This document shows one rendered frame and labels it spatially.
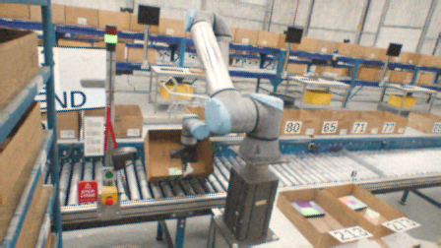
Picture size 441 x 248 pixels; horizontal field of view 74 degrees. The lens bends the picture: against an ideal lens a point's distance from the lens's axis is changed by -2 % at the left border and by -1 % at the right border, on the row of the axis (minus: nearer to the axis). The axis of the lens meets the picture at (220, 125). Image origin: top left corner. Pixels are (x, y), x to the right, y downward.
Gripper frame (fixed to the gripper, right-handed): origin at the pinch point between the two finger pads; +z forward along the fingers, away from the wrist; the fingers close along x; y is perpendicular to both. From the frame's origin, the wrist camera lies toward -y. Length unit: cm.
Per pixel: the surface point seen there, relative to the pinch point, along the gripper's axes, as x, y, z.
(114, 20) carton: 493, -19, -121
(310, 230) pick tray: -57, 51, 9
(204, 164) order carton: 17.0, 19.2, 1.2
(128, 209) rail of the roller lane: -8.7, -31.9, 14.2
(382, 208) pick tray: -47, 112, 9
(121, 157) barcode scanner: -18.5, -36.5, -19.0
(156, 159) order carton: 20.0, -12.7, -2.7
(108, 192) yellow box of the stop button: -17.0, -42.3, -0.7
